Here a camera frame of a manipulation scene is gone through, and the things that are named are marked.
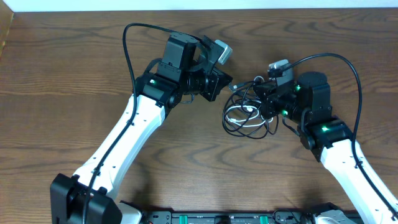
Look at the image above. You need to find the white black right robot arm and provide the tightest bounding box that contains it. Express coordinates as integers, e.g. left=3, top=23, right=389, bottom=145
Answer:
left=254, top=72, right=397, bottom=223

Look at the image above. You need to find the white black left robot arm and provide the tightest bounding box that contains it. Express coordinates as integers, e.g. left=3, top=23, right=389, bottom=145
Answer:
left=50, top=32, right=233, bottom=223

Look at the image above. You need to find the white cable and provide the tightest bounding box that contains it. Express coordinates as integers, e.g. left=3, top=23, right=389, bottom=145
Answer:
left=224, top=75, right=274, bottom=128

